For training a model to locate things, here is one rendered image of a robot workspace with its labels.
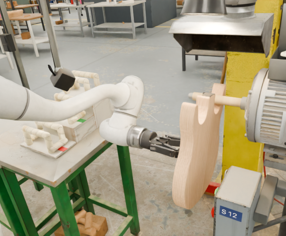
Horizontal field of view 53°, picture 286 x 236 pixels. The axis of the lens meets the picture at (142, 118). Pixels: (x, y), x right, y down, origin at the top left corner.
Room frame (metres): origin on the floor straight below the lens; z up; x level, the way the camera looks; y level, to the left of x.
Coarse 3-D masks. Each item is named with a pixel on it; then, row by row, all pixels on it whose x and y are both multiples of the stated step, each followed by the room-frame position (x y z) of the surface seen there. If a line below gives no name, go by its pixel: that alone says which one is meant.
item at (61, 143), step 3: (66, 138) 1.25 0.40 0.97; (60, 141) 1.22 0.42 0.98; (63, 141) 1.23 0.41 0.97; (66, 141) 1.24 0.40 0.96; (54, 144) 1.19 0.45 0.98; (57, 144) 1.20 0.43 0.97; (60, 144) 1.21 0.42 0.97; (63, 144) 1.22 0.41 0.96; (51, 147) 1.17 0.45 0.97; (54, 147) 1.18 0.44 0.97; (57, 147) 1.19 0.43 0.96; (51, 150) 1.16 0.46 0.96; (54, 150) 1.17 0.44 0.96
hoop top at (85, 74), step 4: (72, 72) 1.60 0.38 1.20; (76, 72) 1.58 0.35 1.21; (80, 72) 1.57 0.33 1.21; (84, 72) 1.56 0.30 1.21; (88, 72) 1.55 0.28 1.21; (80, 76) 1.57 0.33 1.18; (84, 76) 1.55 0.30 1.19; (88, 76) 1.53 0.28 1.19; (92, 76) 1.51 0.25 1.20; (96, 76) 1.50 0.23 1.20
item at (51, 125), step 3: (36, 123) 1.33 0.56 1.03; (39, 123) 1.32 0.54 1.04; (42, 123) 1.31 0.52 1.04; (45, 123) 1.30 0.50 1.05; (48, 123) 1.29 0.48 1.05; (51, 123) 1.28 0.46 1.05; (54, 123) 1.28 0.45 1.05; (45, 126) 1.29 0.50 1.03; (48, 126) 1.28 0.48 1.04; (51, 126) 1.26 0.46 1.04; (54, 126) 1.25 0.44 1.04; (57, 126) 1.25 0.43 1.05; (60, 126) 1.25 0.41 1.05; (54, 129) 1.26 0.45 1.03
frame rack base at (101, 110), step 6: (72, 90) 1.58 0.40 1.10; (78, 90) 1.57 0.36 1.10; (84, 90) 1.56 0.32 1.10; (102, 102) 1.46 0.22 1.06; (108, 102) 1.50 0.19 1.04; (90, 108) 1.40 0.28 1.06; (96, 108) 1.41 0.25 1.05; (102, 108) 1.45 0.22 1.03; (108, 108) 1.49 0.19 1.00; (96, 114) 1.41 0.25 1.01; (102, 114) 1.44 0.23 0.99; (108, 114) 1.48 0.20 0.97; (96, 120) 1.40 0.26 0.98; (102, 120) 1.43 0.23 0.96; (96, 126) 1.39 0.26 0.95
